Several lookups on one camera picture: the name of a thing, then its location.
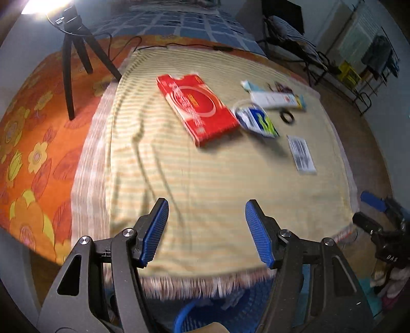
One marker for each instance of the orange floral bed sheet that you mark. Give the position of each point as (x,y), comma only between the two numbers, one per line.
(38,144)

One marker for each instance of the person's right hand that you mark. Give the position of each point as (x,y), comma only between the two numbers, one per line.
(384,277)

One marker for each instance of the white and blue packet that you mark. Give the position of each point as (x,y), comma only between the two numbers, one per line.
(258,121)

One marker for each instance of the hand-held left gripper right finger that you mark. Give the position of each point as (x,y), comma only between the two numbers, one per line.
(258,227)

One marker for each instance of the black folding chair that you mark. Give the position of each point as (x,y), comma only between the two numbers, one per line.
(288,12)

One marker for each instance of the black clothes rack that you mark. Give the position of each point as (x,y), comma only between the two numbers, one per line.
(368,96)

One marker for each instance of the black tripod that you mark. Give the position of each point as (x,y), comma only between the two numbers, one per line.
(69,64)

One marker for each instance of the blue plastic mesh basket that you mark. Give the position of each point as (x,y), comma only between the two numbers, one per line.
(253,297)

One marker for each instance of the dark wrapper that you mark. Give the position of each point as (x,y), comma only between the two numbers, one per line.
(282,87)

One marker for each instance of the blue checked quilt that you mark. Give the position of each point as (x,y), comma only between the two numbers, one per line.
(192,25)

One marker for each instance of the grey hanging jacket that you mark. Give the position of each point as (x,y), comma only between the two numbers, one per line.
(376,52)

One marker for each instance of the red cardboard box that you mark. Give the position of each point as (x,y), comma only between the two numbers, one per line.
(195,105)

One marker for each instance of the long white toothpaste box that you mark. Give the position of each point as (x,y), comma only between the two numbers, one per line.
(272,99)

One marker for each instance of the striped cushion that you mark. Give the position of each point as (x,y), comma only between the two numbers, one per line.
(293,32)

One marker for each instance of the yellow striped blanket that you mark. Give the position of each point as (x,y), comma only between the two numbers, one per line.
(198,179)

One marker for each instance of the small teal box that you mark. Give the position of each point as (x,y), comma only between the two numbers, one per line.
(249,85)

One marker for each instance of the white radiator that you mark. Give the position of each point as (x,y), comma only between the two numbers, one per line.
(355,38)

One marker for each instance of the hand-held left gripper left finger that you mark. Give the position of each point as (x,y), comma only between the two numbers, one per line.
(157,224)

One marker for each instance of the teal hanging garment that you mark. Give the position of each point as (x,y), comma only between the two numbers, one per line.
(393,62)

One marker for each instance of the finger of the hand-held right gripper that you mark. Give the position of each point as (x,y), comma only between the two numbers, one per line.
(373,200)
(365,221)

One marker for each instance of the yellow plastic crate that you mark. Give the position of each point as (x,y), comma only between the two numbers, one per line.
(349,73)

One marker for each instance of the white barcoded box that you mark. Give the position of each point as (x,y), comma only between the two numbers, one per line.
(301,154)

